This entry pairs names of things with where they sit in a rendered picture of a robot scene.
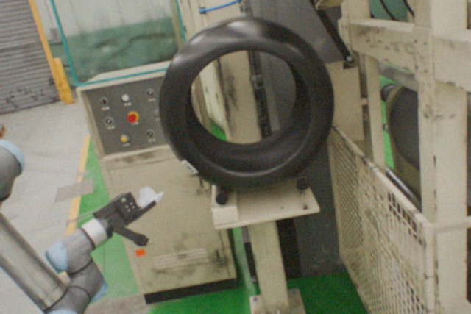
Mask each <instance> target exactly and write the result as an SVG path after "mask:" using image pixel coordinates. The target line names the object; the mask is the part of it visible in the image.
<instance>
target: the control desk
mask: <svg viewBox="0 0 471 314"><path fill-rule="evenodd" d="M165 72H166V71H159V72H155V73H150V74H143V75H139V76H131V77H127V78H123V79H115V80H111V81H106V82H100V83H95V84H91V85H83V86H79V87H78V88H76V89H77V94H78V96H79V101H80V104H81V106H82V110H83V113H84V116H85V120H86V123H87V125H88V129H89V132H90V135H91V139H92V141H93V147H94V149H95V152H96V156H97V159H98V160H99V165H100V168H101V170H102V175H103V177H104V180H105V184H106V187H107V191H108V193H109V197H110V200H111V201H112V200H113V199H114V198H116V197H117V196H120V195H121V194H122V193H123V194H125V193H129V192H130V191H131V193H132V195H133V196H134V197H135V200H136V201H137V200H138V199H139V198H140V189H141V188H146V187H149V188H151V189H152V190H153V191H154V192H155V193H156V194H157V195H158V194H160V193H162V192H164V193H165V194H164V196H163V198H162V199H161V200H160V202H159V203H157V204H156V205H155V206H154V207H153V208H152V209H151V210H150V211H148V212H147V213H145V214H143V216H142V217H141V218H139V219H138V220H137V221H135V222H133V223H131V224H130V225H129V226H125V227H126V228H128V229H131V230H132V231H134V232H137V233H141V234H144V235H145V236H147V238H148V239H149V242H148V243H147V245H146V246H142V247H140V246H136V245H135V244H134V243H133V242H132V241H130V240H128V239H126V238H123V237H122V239H123V241H124V245H125V249H126V251H127V255H128V258H129V261H130V265H131V267H132V272H133V274H134V277H135V281H136V284H137V286H138V291H139V293H140V295H141V294H143V295H144V300H145V302H146V305H148V304H155V303H159V302H164V301H171V300H175V299H183V298H188V297H192V296H199V295H204V294H208V293H215V292H220V291H224V290H232V289H236V288H237V285H236V253H235V241H234V235H233V229H232V228H228V229H220V230H215V225H214V222H213V216H212V213H211V205H212V186H213V185H211V184H209V183H207V182H205V181H203V180H201V179H200V178H198V177H197V176H195V175H193V174H192V173H191V172H190V171H189V170H187V169H186V168H185V167H184V166H183V165H182V164H181V163H180V161H179V160H178V159H177V158H176V156H175V155H174V153H173V151H172V150H171V148H170V147H169V145H168V143H167V141H166V138H165V135H164V133H163V129H162V126H161V123H160V115H159V95H160V87H161V84H162V81H163V77H164V75H165ZM191 96H192V102H193V106H194V110H195V112H196V115H197V116H198V118H199V120H200V121H201V122H202V124H203V125H204V126H205V127H206V128H207V129H208V130H209V131H210V132H212V129H211V125H210V119H209V115H208V109H207V105H206V101H205V94H204V90H203V86H202V80H201V76H200V73H199V75H198V76H197V77H196V79H195V80H194V82H193V84H192V89H191ZM141 249H144V251H145V253H146V255H144V256H140V257H137V255H136V253H135V251H137V250H141Z"/></svg>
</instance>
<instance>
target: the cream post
mask: <svg viewBox="0 0 471 314"><path fill-rule="evenodd" d="M232 1H235V0H204V3H205V9H207V8H211V7H217V6H220V5H223V4H227V3H230V2H232ZM206 15H207V19H208V26H209V25H211V24H213V23H216V22H217V21H221V20H224V19H228V18H235V17H241V14H240V9H239V4H238V3H236V4H234V5H231V6H229V7H225V8H221V9H218V10H213V11H209V12H206ZM216 67H217V71H218V75H219V82H220V86H221V90H222V97H223V101H224V108H225V112H226V116H227V124H228V128H229V132H230V139H231V143H240V144H246V143H255V142H258V141H261V131H260V127H259V122H258V114H257V109H256V104H255V96H254V91H253V86H252V79H251V74H250V69H249V61H248V56H247V51H238V52H234V53H231V54H227V55H224V56H223V57H220V58H219V59H217V60H216ZM247 226H248V230H249V238H250V241H251V244H252V252H253V256H254V261H255V268H256V272H257V275H258V282H259V287H260V292H261V298H262V302H263V305H262V306H263V309H264V313H265V314H277V309H278V310H279V314H291V310H290V305H289V300H288V292H287V287H286V279H285V274H284V270H283V262H282V257H281V253H280V244H279V240H278V235H277V227H276V223H275V220H273V221H265V222H260V223H256V224H249V225H247Z"/></svg>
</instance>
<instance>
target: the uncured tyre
mask: <svg viewBox="0 0 471 314"><path fill-rule="evenodd" d="M238 51H261V52H264V53H267V54H271V55H274V56H276V57H278V58H280V59H282V60H284V61H285V62H286V64H287V65H288V67H289V68H290V70H291V73H292V76H293V78H294V84H295V99H294V106H293V108H292V110H291V113H290V115H289V117H288V118H287V120H286V122H285V123H284V124H283V125H282V126H281V128H279V129H278V130H277V131H276V132H275V133H273V134H272V135H271V136H270V137H268V138H266V139H264V140H261V141H258V142H255V143H246V144H240V143H231V142H227V141H225V140H222V139H220V138H218V137H216V136H215V135H213V133H212V132H210V131H209V130H208V129H207V128H206V127H205V126H204V125H203V124H202V122H201V121H200V120H199V118H198V116H197V115H196V112H195V110H194V106H193V102H192V96H191V89H192V84H193V82H194V80H195V79H196V77H197V76H198V75H199V73H200V72H201V71H202V70H203V69H204V68H205V67H207V66H208V65H209V64H211V63H212V62H213V61H214V60H217V59H219V58H220V57H223V56H224V55H227V54H231V53H234V52H238ZM334 110H335V96H334V89H333V83H332V79H331V77H330V73H329V71H328V69H327V66H326V65H325V62H324V61H323V59H322V58H321V56H320V55H319V53H318V52H317V50H316V49H315V48H314V47H313V46H312V45H311V44H310V43H309V42H307V41H306V40H305V39H304V38H302V37H301V36H300V35H298V34H297V33H296V32H294V31H292V30H290V29H289V28H287V27H285V26H282V25H280V24H277V23H275V22H272V21H268V20H266V19H262V18H254V17H235V18H228V19H224V20H221V21H217V22H216V23H213V24H211V25H209V26H207V27H205V28H203V29H201V30H200V31H198V32H197V33H196V34H195V35H193V36H192V37H191V38H190V39H189V40H188V41H187V42H186V43H185V44H184V45H183V47H182V48H181V49H180V50H179V51H178V52H177V53H176V54H175V56H174V58H173V59H172V61H171V62H170V64H169V66H168V68H167V70H166V72H165V75H164V77H163V81H162V84H161V87H160V95H159V115H160V123H161V126H162V129H163V133H164V135H165V138H166V141H167V143H168V145H169V147H170V148H171V150H172V151H173V153H174V155H175V156H176V158H177V159H178V160H179V161H180V162H182V161H184V160H185V161H186V162H187V163H189V164H190V165H191V166H192V167H193V168H194V169H195V170H196V171H197V172H198V173H196V174H194V175H195V176H197V177H198V178H200V179H201V180H203V181H205V182H207V183H209V184H211V185H214V186H216V187H219V188H224V189H227V190H235V191H256V190H265V189H268V188H273V187H275V186H278V185H281V184H283V183H284V182H287V181H289V180H290V179H292V178H294V177H295V176H296V175H298V174H299V173H301V172H302V171H304V170H305V169H306V168H307V167H308V166H309V165H310V164H311V163H312V162H313V161H314V160H315V159H316V158H317V156H318V155H319V153H320V152H321V150H322V149H323V147H324V145H325V144H326V142H327V139H328V137H329V134H330V131H331V127H332V124H333V117H334Z"/></svg>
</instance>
